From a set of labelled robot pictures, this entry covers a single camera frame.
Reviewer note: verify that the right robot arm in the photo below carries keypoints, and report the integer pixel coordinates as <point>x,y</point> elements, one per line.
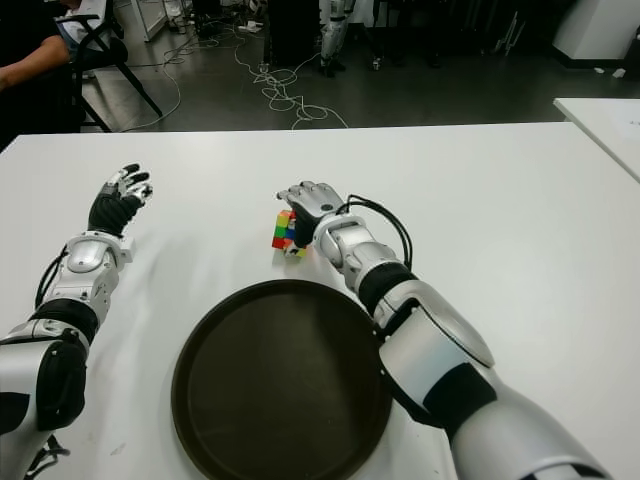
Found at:
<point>450,380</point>

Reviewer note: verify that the dark round plate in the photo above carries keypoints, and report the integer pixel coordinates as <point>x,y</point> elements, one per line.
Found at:
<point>280,380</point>

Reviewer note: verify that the black cabinet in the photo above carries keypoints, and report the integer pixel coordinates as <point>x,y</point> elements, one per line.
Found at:
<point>292,30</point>

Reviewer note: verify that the person in white shirt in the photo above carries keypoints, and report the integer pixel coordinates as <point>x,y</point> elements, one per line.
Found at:
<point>72,32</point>

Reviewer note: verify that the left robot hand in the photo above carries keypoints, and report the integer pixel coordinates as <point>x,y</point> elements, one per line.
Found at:
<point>110,210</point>

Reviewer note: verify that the white board panel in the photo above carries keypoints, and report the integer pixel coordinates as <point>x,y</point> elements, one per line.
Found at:
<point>157,17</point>

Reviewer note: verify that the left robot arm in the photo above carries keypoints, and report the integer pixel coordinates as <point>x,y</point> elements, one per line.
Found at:
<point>25,370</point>

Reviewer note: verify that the grey folding stand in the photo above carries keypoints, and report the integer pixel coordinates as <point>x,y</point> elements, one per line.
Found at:
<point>507,35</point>

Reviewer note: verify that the multicoloured Rubik's cube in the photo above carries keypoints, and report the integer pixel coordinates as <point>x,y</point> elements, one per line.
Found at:
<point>284,230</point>

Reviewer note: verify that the person in black shirt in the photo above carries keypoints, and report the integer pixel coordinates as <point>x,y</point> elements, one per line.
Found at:
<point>20,20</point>

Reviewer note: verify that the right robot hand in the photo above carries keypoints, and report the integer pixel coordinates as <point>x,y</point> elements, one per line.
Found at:
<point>312,210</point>

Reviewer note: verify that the white cabinet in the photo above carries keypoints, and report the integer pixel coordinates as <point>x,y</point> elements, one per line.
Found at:
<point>595,30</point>

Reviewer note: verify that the white humanoid robot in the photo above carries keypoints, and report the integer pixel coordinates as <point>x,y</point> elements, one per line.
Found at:
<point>330,35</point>

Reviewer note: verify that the black office chair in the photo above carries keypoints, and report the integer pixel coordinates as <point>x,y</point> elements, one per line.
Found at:
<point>112,50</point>

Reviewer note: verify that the white side table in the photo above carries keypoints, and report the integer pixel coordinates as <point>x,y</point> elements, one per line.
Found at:
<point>600,130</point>

